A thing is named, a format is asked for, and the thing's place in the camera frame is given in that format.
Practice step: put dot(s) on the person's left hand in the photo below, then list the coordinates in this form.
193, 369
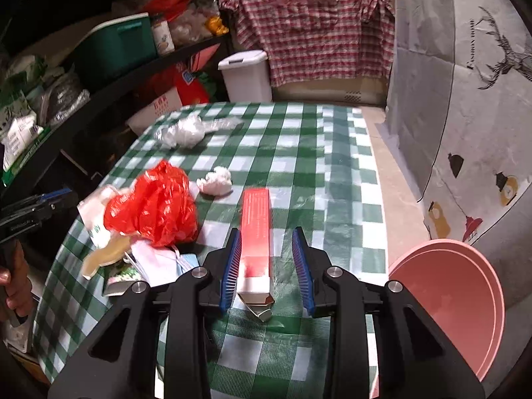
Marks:
14, 295

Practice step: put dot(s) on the green checked tablecloth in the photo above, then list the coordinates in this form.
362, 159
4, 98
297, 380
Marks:
291, 153

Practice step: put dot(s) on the orange board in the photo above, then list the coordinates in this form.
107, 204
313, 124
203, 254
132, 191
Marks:
203, 56

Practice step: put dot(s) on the green flowered packet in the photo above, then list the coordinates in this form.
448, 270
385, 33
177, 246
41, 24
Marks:
124, 277

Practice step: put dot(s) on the red packaging with blue label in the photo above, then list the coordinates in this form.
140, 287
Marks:
183, 83

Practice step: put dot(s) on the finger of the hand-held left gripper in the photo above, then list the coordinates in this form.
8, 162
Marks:
58, 194
62, 205

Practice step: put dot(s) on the white wad in clear wrap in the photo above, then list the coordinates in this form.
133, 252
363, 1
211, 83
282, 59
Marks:
187, 131

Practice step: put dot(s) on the red plastic bag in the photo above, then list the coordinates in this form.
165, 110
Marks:
158, 203

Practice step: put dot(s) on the white face mask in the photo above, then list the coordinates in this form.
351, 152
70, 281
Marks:
153, 257

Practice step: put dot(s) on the red plaid shirt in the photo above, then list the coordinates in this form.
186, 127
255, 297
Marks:
311, 29

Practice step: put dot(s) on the dark crinkled plastic bag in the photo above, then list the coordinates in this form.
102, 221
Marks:
66, 95

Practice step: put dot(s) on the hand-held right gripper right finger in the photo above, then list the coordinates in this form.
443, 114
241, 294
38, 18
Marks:
301, 266

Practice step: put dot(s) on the white lidded bin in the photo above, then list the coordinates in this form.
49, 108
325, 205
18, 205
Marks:
245, 79

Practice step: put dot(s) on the black shelf unit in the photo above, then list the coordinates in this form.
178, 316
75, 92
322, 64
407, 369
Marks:
104, 79

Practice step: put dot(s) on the small white tissue ball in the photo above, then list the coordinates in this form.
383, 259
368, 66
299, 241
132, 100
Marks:
216, 181

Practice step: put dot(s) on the grey marbled wall sheet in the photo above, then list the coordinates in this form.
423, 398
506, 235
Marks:
419, 70

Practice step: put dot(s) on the white cardboard box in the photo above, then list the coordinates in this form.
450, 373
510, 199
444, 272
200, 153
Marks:
160, 108

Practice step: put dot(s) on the red bag on shelf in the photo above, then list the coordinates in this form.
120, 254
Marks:
170, 6

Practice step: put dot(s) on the green and white packets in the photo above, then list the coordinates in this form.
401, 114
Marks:
20, 133

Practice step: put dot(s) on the pink plastic basin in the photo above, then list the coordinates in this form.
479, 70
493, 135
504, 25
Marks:
440, 299

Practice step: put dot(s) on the white paper wrappers pile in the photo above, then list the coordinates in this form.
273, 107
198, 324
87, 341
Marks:
93, 216

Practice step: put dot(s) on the blue face mask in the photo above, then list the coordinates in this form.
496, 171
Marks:
189, 262

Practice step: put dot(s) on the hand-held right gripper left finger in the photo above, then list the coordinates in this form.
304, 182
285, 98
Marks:
232, 266

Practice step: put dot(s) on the deer print wall sheet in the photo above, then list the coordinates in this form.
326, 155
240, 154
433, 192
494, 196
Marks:
486, 133

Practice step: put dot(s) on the yellow snack packet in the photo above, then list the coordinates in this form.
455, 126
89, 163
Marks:
218, 25

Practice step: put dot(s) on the clear plastic bags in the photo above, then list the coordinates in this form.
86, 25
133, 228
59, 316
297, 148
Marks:
189, 25

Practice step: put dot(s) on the green storage box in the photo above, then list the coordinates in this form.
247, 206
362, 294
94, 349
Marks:
116, 50

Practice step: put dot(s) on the labelled jar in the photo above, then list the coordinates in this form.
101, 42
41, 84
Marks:
163, 37

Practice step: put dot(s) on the long red carton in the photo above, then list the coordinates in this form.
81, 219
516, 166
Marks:
255, 232

